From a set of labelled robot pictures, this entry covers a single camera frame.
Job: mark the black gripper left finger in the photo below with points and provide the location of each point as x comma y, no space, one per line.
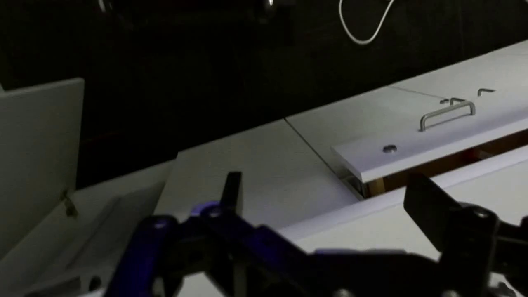
220,257

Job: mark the white flat cabinet panel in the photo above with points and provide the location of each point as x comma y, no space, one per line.
274,165

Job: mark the small metal hex key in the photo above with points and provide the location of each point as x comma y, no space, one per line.
485,90
456,99

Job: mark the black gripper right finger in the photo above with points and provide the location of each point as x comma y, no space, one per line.
467,247

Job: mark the white drawer front panel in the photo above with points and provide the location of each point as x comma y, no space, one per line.
451,140

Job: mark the round metal cam fitting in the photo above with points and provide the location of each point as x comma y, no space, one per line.
390,148

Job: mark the white upright board panel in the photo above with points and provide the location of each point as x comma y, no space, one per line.
38,153

